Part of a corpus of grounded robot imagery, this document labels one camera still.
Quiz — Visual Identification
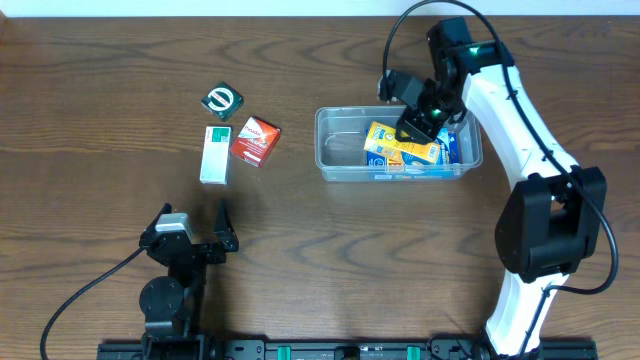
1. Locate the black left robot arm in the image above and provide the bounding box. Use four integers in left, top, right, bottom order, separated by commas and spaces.
139, 203, 239, 360

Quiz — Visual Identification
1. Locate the yellow cough syrup box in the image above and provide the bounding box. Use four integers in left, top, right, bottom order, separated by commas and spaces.
364, 122, 441, 165

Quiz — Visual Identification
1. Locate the black mounting rail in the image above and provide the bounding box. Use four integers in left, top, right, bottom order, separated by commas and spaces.
96, 337, 600, 360

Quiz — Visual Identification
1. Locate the white and green box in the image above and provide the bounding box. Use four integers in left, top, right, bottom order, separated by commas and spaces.
199, 126, 232, 185

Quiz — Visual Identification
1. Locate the blue Kool Fever box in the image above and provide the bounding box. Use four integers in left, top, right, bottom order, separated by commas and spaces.
364, 122, 460, 178

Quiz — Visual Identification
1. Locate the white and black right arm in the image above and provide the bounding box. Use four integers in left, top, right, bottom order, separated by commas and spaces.
378, 17, 611, 359

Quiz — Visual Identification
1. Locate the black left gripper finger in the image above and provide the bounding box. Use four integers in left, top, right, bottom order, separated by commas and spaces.
214, 201, 239, 252
149, 203, 172, 231

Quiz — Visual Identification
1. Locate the clear plastic container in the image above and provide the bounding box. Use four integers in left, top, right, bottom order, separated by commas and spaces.
315, 106, 483, 182

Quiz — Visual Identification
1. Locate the dark green square box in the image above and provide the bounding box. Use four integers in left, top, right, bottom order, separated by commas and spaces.
201, 82, 244, 122

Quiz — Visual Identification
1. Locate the red Panadol box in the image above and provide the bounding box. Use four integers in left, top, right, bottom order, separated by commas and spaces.
230, 117, 281, 168

